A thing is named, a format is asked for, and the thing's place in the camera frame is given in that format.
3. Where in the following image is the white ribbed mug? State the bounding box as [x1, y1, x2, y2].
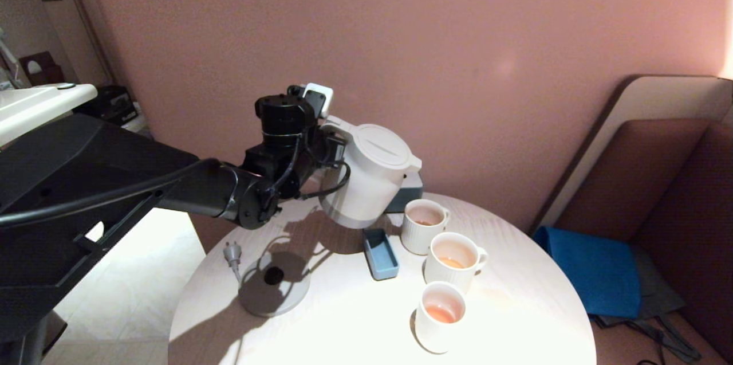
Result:
[424, 232, 488, 295]
[400, 199, 451, 256]

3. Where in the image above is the white leaning board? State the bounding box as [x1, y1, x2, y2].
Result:
[530, 74, 733, 233]

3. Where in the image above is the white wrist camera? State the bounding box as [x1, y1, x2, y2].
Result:
[302, 83, 334, 119]

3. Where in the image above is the thick black arm hose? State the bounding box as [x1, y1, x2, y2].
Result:
[0, 158, 224, 228]

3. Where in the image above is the metal folding rack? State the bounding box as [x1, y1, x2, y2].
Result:
[123, 104, 154, 139]

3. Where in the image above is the grey wall-mounted fixture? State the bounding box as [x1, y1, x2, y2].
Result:
[0, 28, 23, 91]

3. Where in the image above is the blue rectangular tray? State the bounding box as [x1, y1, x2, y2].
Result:
[361, 228, 400, 281]

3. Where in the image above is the brown upholstered cushion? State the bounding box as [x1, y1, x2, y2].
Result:
[553, 119, 708, 240]
[630, 122, 733, 363]

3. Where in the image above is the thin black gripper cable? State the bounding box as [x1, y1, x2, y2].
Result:
[298, 162, 351, 201]

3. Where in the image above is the grey fabric bag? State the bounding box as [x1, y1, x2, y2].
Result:
[590, 248, 702, 363]

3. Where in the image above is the white electric kettle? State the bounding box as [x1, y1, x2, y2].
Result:
[318, 116, 423, 229]

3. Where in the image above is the white sink counter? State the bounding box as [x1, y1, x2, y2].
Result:
[0, 84, 98, 145]

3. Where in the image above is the black box appliance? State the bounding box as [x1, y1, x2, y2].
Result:
[74, 85, 141, 128]

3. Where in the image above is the grey round kettle base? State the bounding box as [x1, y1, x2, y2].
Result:
[238, 250, 311, 318]

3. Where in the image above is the brown wooden holder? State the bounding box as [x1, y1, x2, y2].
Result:
[18, 52, 65, 88]

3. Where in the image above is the grey-blue tissue box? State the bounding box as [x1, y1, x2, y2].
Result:
[385, 172, 425, 215]

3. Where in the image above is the blue fabric bag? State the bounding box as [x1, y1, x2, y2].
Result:
[533, 226, 641, 320]

